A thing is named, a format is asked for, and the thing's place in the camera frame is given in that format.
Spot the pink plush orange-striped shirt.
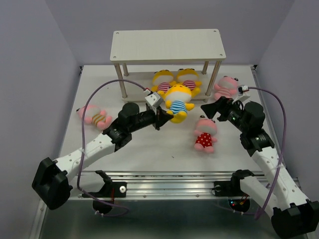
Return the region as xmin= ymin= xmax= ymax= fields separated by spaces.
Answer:
xmin=76 ymin=105 xmax=112 ymax=130

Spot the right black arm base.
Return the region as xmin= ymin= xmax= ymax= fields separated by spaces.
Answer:
xmin=211 ymin=169 xmax=255 ymax=215

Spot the pink plush red polka-dot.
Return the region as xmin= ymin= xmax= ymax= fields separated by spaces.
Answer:
xmin=194 ymin=115 xmax=217 ymax=153

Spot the white two-tier shelf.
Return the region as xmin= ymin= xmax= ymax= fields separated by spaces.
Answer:
xmin=110 ymin=29 xmax=226 ymax=102

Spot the pink plush pink-striped shirt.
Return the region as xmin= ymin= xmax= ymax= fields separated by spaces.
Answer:
xmin=214 ymin=76 xmax=238 ymax=100

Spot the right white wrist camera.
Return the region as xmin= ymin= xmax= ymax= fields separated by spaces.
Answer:
xmin=233 ymin=85 xmax=250 ymax=104

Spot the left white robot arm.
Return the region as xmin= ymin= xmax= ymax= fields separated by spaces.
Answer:
xmin=31 ymin=103 xmax=173 ymax=210

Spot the yellow plush pink-striped shirt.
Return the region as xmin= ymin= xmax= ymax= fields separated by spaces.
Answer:
xmin=152 ymin=70 xmax=176 ymax=93

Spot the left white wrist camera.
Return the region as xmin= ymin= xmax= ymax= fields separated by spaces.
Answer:
xmin=145 ymin=91 xmax=163 ymax=110

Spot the yellow plush red-striped shirt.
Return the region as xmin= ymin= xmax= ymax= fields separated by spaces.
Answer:
xmin=176 ymin=68 xmax=202 ymax=98

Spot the yellow plush blue-striped shirt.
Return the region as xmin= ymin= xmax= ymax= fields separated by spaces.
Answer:
xmin=157 ymin=84 xmax=195 ymax=123

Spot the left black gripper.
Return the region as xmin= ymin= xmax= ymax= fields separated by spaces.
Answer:
xmin=129 ymin=106 xmax=172 ymax=133

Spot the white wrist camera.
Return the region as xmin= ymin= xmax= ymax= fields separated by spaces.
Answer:
xmin=233 ymin=85 xmax=250 ymax=104
xmin=145 ymin=91 xmax=163 ymax=110

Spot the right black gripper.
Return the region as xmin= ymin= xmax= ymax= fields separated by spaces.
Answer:
xmin=199 ymin=96 xmax=249 ymax=133

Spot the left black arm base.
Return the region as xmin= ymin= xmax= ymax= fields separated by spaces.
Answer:
xmin=82 ymin=170 xmax=129 ymax=218

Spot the aluminium rail frame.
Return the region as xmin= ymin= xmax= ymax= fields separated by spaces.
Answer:
xmin=29 ymin=65 xmax=315 ymax=239

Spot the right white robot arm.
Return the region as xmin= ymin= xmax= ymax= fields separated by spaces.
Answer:
xmin=201 ymin=97 xmax=319 ymax=239

